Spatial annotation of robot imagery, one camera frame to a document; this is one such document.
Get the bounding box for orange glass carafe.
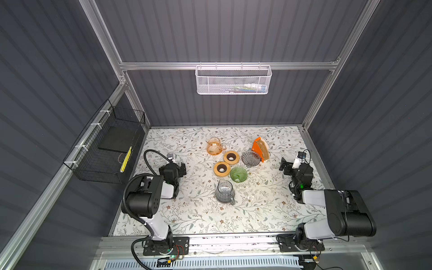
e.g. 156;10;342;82
207;137;226;156

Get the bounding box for wooden dripper ring stand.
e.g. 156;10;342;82
213;162;231;177

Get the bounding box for grey glass dripper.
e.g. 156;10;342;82
241;150;261;168

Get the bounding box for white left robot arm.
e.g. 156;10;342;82
121;163;187;244

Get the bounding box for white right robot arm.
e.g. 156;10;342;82
277;153;377;252

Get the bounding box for orange coffee filter holder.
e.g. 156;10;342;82
252;137;270;163

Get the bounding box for green glass dripper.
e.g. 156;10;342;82
229;166;248;183

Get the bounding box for yellow green striped stick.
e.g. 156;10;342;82
120;147;132;173

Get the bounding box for grey glass carafe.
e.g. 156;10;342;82
215;180;236;205

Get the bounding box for black flat box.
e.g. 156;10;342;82
98;127;135;154

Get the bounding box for floral table mat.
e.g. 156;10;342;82
136;127;326;235

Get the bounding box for markers in white basket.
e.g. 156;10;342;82
225;83;268;94

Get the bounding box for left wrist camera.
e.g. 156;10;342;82
166;153;176;162

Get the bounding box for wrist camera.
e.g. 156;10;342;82
166;153;176;162
292;151;307;169

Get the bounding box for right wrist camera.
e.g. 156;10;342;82
292;151;307;169

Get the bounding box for black wire basket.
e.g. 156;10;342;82
64;101;146;184

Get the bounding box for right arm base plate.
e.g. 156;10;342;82
276;234;325;252

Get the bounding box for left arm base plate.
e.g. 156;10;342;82
142;237;190;256

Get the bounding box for white wire mesh basket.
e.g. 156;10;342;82
195;64;273;95

